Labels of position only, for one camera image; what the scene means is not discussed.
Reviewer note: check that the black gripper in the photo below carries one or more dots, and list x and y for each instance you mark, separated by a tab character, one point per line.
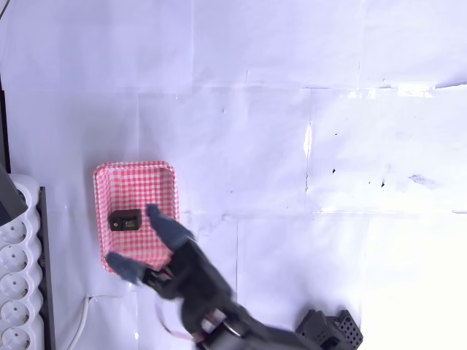
181	262

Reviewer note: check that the small black block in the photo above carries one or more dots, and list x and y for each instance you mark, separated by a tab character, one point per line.
126	220

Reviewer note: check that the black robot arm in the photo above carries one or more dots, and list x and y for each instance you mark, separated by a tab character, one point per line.
237	324

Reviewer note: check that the red checkered tray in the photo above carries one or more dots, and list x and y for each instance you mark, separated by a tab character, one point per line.
135	186

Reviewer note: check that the black edge strip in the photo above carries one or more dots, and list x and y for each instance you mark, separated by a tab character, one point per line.
46	262

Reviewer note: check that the white power strip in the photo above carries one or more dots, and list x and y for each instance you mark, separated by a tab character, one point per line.
16	277

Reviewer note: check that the grey plug adapter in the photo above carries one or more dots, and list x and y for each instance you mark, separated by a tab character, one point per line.
9	198

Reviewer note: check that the dark vertical bar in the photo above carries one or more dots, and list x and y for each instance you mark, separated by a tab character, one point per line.
3	131

